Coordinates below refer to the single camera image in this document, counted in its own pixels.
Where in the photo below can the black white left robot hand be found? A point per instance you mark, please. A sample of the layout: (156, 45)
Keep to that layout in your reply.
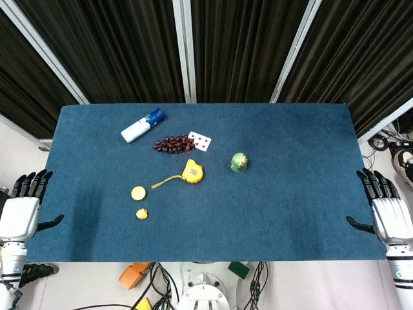
(19, 216)

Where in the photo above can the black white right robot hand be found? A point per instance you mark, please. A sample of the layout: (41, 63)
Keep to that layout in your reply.
(392, 219)

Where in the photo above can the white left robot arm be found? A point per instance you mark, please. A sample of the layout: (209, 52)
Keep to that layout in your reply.
(11, 258)

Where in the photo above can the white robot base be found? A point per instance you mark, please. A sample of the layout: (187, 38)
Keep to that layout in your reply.
(203, 294)

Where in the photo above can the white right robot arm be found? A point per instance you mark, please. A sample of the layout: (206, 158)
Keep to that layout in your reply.
(400, 268)

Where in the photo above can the yellow broken eggshell piece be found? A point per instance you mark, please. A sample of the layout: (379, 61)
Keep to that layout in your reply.
(138, 193)

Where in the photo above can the green and brown painted thimble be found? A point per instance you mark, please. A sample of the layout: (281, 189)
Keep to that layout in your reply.
(239, 162)

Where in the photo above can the black shoe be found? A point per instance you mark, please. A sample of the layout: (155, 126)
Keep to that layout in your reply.
(38, 271)

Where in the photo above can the white shoe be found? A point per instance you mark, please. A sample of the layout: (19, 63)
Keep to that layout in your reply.
(403, 161)

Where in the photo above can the dark brown curtain panel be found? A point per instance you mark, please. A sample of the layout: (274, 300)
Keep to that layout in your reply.
(113, 48)
(19, 90)
(242, 48)
(355, 64)

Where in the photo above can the orange box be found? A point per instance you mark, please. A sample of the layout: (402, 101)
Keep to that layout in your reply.
(132, 276)

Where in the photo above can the blue table cloth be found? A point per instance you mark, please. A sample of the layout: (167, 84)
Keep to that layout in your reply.
(258, 210)

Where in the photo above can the white bottle with blue cap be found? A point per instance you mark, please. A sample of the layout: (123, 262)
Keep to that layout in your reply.
(138, 129)

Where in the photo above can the yellow box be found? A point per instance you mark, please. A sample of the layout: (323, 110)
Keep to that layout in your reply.
(145, 305)

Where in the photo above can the green block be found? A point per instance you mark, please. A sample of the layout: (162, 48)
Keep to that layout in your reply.
(238, 269)

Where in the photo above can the dark red grape bunch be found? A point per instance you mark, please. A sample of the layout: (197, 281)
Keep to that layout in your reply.
(171, 144)

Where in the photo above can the yellow tape measure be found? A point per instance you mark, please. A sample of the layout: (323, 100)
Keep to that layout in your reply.
(193, 171)

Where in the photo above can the hearts playing card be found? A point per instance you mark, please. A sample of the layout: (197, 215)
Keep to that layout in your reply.
(202, 142)

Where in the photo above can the white frame post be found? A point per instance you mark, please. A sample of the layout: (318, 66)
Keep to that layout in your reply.
(42, 48)
(387, 122)
(296, 48)
(185, 48)

